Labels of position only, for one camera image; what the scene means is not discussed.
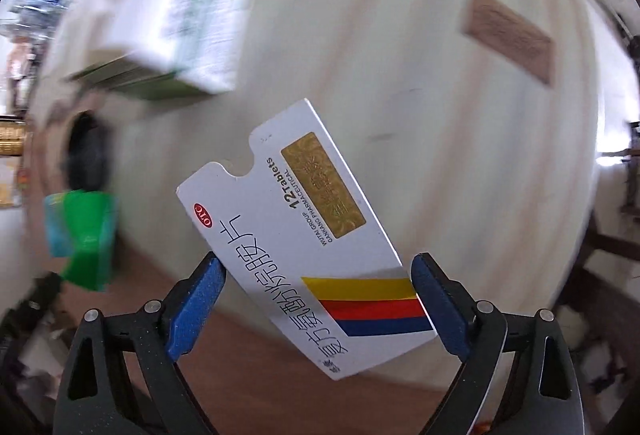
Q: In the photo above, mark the green plastic lid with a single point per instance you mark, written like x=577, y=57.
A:
x=87, y=235

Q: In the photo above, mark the brown card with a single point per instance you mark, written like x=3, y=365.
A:
x=510, y=37

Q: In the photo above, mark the teal paper packet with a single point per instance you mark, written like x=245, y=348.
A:
x=54, y=225

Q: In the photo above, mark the white and green box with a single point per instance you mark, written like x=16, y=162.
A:
x=165, y=25

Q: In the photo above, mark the gold grenade-shaped bottle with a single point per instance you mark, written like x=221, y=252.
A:
x=10, y=135

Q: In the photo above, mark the black round lid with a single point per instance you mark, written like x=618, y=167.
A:
x=87, y=150

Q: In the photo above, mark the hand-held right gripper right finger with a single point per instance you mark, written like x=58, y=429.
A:
x=442, y=310

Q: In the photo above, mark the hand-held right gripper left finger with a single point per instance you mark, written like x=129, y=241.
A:
x=197, y=305

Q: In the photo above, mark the white striped medicine box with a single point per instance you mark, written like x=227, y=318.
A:
x=310, y=240

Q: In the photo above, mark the blue label water bottle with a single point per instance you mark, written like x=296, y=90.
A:
x=35, y=5

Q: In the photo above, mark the brown table mat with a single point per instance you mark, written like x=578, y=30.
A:
x=260, y=365

